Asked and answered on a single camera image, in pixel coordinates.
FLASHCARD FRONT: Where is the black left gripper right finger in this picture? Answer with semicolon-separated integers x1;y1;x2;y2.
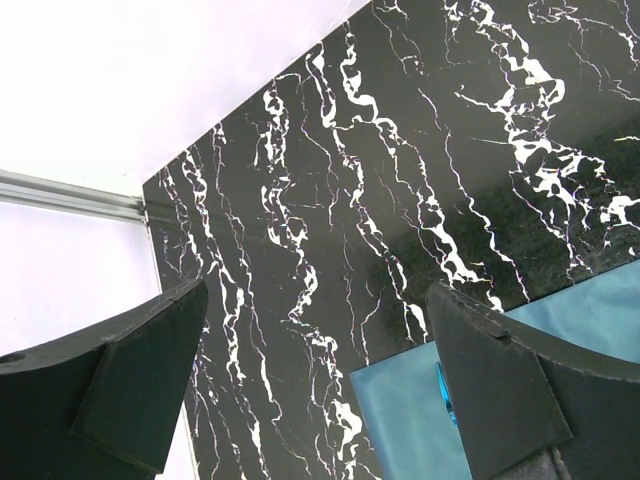
426;283;639;479

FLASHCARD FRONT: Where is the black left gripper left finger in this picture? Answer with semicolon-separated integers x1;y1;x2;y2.
1;280;208;479

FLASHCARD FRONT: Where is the blue small fork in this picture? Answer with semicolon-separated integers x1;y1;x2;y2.
436;362;458;427

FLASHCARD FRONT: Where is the blue patterned cloth placemat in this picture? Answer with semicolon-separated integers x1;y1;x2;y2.
351;262;639;479

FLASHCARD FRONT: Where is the left aluminium frame post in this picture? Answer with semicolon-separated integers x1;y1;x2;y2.
1;170;146;223

